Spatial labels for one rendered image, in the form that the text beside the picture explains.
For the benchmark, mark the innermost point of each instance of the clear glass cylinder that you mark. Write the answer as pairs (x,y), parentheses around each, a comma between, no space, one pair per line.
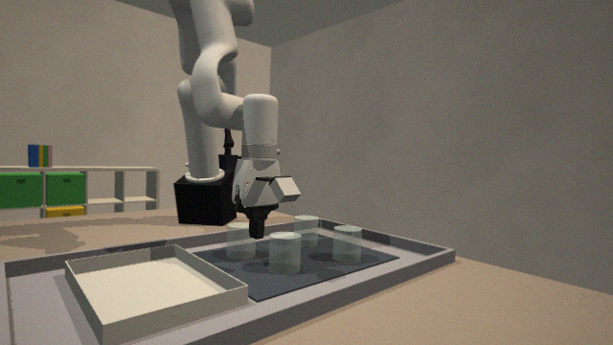
(284,253)
(307,227)
(347,244)
(240,246)

